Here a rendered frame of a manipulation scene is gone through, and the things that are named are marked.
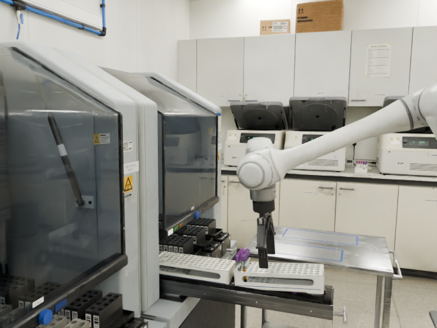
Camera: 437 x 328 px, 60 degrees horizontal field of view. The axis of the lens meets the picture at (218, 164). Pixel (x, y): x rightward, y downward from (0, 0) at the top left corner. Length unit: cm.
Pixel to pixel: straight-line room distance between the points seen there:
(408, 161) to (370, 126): 237
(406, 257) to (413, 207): 45
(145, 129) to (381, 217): 277
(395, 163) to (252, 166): 264
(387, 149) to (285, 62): 127
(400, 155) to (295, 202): 99
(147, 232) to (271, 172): 47
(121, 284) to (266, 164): 56
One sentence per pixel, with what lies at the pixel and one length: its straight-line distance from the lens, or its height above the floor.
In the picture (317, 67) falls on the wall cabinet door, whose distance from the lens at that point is 387.
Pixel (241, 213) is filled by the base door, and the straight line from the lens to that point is 378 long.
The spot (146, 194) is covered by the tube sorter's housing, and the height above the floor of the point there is 114.
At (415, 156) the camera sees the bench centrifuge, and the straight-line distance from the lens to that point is 362.
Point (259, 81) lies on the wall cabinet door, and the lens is 393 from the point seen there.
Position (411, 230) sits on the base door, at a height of 43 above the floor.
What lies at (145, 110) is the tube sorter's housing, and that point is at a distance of 124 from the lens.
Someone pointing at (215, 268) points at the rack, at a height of 86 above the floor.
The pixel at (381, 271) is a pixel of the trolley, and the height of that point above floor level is 82.
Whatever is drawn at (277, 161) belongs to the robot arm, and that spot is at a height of 127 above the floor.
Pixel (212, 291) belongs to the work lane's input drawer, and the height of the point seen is 79.
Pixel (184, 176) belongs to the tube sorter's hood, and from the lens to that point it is 150.
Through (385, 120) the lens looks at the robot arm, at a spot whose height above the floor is 139.
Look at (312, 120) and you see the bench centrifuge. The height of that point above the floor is 136.
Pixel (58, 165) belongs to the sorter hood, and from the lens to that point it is 89.
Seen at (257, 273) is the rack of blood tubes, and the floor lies 87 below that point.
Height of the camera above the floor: 139
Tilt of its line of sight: 7 degrees down
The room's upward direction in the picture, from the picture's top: 1 degrees clockwise
